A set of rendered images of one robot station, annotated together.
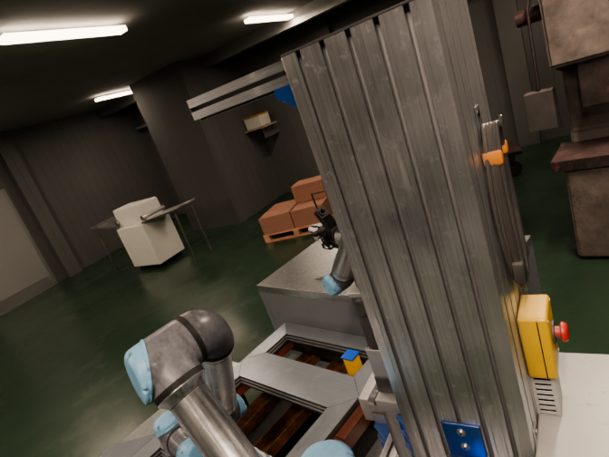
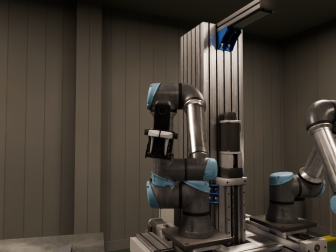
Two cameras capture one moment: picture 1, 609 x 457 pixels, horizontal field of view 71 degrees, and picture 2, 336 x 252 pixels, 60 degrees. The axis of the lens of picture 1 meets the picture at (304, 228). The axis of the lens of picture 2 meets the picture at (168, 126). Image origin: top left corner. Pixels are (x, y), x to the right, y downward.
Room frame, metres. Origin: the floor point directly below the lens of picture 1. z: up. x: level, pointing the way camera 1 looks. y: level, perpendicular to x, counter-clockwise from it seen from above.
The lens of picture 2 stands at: (2.28, 0.33, 1.44)
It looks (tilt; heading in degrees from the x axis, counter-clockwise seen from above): 2 degrees up; 209
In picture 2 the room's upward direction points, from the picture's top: straight up
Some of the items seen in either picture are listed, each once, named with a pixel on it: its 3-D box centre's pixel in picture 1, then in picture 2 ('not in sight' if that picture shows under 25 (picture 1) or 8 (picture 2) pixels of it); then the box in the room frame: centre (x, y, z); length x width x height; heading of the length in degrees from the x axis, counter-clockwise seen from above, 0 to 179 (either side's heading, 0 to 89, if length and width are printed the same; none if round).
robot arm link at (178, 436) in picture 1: (194, 442); not in sight; (0.98, 0.48, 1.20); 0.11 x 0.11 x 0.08; 39
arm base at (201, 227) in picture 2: not in sight; (195, 221); (1.12, -0.17, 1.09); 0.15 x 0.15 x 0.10
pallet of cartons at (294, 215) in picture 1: (297, 208); not in sight; (6.57, -0.01, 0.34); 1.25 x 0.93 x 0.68; 55
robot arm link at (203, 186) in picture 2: not in sight; (194, 193); (1.12, -0.18, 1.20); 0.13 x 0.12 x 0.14; 118
